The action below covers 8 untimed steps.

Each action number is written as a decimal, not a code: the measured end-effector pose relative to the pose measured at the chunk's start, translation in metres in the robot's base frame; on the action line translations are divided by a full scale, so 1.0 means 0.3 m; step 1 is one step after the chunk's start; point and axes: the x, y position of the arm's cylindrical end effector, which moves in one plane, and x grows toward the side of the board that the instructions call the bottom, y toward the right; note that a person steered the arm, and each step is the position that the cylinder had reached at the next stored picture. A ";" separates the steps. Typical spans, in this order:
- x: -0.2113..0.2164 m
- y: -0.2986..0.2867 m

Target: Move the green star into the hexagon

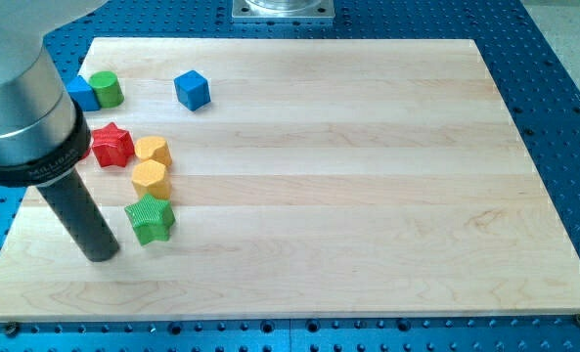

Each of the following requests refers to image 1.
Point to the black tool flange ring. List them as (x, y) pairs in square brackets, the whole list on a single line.
[(52, 165)]

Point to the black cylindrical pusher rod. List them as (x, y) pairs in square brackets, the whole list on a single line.
[(78, 212)]

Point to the green star block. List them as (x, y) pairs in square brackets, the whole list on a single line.
[(151, 219)]

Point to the red star block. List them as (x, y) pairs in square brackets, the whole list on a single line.
[(112, 146)]

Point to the yellow hexagon block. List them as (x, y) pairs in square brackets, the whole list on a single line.
[(151, 177)]

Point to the yellow heart block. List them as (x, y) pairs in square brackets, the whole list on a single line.
[(153, 148)]

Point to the blue triangle block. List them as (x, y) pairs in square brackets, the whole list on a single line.
[(81, 92)]

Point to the green cylinder block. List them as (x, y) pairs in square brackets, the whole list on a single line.
[(107, 90)]

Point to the left board clamp screw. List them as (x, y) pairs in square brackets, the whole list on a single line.
[(11, 329)]

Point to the blue cube block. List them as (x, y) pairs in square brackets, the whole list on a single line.
[(192, 90)]

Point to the light wooden board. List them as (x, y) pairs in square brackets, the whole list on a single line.
[(326, 178)]

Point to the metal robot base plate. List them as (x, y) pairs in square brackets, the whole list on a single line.
[(283, 10)]

